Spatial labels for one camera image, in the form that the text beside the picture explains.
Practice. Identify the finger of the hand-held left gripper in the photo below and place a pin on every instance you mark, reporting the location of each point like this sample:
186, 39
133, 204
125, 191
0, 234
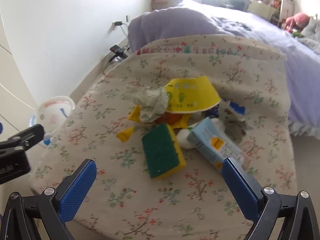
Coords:
27, 136

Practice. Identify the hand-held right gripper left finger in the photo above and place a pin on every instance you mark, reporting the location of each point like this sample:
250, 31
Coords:
78, 192

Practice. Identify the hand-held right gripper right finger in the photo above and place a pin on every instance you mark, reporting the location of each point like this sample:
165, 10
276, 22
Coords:
240, 190

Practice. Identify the white patterned waste bin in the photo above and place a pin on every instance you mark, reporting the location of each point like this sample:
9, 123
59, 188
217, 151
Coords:
53, 115

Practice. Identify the light blue carton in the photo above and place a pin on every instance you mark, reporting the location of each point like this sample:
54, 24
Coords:
207, 140

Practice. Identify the yellow plastic wrapper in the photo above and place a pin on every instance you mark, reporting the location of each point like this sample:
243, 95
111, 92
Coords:
126, 135

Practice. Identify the small white bottle green label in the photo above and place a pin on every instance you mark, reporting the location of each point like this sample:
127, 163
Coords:
182, 138

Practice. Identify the torn blue white wrapper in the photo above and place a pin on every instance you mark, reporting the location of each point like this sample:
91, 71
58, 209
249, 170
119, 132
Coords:
236, 109

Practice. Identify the green and yellow sponge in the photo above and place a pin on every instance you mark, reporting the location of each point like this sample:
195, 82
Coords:
160, 150

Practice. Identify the orange packet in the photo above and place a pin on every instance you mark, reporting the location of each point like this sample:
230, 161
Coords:
170, 118

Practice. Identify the yellow packet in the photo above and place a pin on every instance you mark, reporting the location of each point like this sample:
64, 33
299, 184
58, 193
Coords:
191, 92

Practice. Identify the grey-green tissue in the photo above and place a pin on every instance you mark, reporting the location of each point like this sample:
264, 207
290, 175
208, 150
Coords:
150, 100

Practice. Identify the black device on stand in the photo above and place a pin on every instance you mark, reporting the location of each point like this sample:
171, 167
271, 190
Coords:
117, 50

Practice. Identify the bed with purple sheet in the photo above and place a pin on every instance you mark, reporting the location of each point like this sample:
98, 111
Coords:
287, 60

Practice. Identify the green toy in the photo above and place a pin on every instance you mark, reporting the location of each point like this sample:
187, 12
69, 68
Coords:
297, 34

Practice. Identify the grey cushion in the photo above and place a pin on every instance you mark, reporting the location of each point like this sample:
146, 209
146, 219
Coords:
311, 28

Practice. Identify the purple quilt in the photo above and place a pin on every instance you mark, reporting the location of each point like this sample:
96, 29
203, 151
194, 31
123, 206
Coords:
170, 25

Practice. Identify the pink plush toy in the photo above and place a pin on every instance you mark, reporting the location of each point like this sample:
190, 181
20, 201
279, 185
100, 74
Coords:
298, 20

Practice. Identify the beige storage box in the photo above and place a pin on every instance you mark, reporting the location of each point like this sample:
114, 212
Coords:
261, 8

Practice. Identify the black wall charger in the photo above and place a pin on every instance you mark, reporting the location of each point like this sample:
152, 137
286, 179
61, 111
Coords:
118, 23

